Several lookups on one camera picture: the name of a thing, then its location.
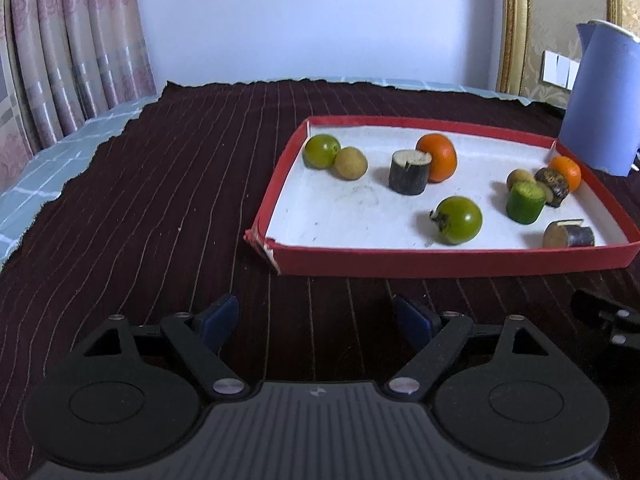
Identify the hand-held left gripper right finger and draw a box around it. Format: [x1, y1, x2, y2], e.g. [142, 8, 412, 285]
[384, 294, 553, 402]

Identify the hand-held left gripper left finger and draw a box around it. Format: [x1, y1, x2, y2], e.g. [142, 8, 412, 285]
[82, 292, 251, 402]

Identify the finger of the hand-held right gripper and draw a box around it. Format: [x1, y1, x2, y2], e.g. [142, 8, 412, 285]
[571, 287, 640, 353]

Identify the green tomato with dark calyx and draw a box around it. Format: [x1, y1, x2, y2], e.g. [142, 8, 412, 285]
[429, 196, 484, 246]

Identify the green sugarcane piece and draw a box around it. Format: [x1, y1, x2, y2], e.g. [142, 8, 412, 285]
[505, 181, 547, 225]

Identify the red cardboard tray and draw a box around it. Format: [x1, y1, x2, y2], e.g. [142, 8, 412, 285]
[244, 116, 640, 277]

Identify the dark spotted sugarcane piece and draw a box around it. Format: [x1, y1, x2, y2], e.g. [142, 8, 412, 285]
[534, 166, 570, 208]

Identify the small orange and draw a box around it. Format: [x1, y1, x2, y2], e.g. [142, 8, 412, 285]
[548, 155, 583, 192]

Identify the dark sugarcane piece pale cut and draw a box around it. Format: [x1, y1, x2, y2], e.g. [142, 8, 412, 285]
[388, 149, 433, 196]

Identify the brown longan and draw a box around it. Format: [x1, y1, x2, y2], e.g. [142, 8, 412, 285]
[333, 146, 369, 181]
[506, 168, 537, 193]

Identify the large orange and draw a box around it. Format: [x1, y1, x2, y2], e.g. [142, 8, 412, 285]
[415, 133, 458, 184]

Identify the lime green round fruit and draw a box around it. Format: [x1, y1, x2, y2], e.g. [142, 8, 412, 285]
[303, 133, 342, 171]

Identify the dark striped cloth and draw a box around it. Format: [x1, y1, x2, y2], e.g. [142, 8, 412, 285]
[0, 80, 640, 480]

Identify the blue electric kettle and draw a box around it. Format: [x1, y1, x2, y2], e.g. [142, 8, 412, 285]
[556, 19, 640, 177]

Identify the pink patterned curtain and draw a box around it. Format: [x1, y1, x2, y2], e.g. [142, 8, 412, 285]
[0, 0, 158, 196]

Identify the white wall switch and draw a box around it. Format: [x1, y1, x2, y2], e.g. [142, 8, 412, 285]
[541, 50, 581, 92]

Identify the gold framed wall panel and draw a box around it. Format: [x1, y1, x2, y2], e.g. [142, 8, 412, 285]
[496, 0, 640, 106]

